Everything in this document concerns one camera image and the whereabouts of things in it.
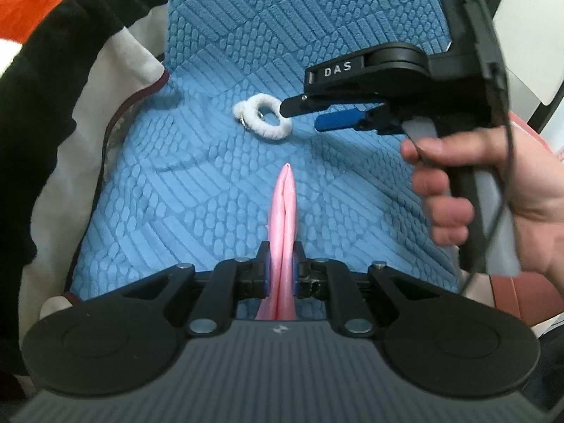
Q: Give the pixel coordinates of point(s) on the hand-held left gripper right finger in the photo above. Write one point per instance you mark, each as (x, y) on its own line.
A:
(294, 268)

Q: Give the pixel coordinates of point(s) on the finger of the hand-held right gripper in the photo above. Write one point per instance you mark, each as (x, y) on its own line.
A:
(335, 75)
(339, 121)

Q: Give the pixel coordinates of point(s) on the blue textured mat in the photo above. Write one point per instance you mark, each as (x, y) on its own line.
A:
(264, 39)

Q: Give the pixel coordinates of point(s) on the pink cloth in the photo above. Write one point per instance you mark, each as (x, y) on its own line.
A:
(284, 211)

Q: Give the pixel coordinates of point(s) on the white cabinet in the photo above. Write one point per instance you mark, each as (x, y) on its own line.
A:
(533, 31)

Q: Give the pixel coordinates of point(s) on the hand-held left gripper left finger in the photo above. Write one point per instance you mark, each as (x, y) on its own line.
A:
(265, 268)

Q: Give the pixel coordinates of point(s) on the person's right hand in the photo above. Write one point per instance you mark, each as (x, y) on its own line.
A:
(520, 185)

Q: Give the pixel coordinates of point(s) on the printed blanket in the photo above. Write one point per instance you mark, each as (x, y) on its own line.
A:
(66, 97)

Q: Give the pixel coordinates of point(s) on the orange cardboard box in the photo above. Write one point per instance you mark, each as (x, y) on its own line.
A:
(528, 295)

